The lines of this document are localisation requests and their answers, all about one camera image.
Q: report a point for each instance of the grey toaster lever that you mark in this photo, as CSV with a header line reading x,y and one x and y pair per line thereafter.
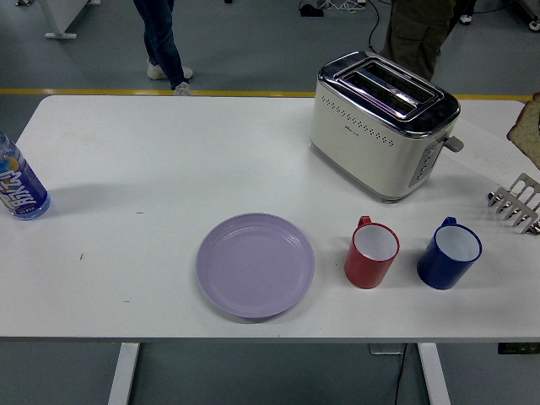
x,y
455,144

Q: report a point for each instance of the brown-crust bread slice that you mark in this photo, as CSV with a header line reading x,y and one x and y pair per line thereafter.
x,y
527,131

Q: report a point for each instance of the purple round plate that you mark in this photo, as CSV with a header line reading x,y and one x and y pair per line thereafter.
x,y
253,266

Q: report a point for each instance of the cream chrome two-slot toaster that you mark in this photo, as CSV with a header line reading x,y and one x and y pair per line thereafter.
x,y
358,147

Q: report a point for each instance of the red enamel mug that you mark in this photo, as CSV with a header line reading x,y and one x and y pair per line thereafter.
x,y
363,270

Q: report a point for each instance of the blue enamel mug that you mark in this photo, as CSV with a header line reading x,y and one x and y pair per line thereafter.
x,y
439,270

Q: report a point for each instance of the person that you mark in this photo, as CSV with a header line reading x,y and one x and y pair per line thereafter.
x,y
465,19
413,34
160,42

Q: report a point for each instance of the yellow floor tape line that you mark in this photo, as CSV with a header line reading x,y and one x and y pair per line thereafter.
x,y
84,91

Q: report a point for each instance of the white paper sheet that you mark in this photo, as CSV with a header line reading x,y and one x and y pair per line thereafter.
x,y
485,156

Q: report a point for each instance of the white table leg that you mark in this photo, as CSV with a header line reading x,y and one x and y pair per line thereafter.
x,y
434,375
124,375

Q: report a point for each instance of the blue-label plastic water bottle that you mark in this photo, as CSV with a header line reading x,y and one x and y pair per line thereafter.
x,y
23,190

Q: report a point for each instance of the silver metal toast rack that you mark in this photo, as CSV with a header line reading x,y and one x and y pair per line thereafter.
x,y
523,183

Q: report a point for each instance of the white background desk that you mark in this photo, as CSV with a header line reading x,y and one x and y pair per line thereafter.
x,y
55,21

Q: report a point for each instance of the black table control panel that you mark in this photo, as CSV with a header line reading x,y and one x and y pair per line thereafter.
x,y
519,348

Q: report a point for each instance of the grey under-table bracket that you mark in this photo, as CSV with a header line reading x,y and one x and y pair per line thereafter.
x,y
381,349

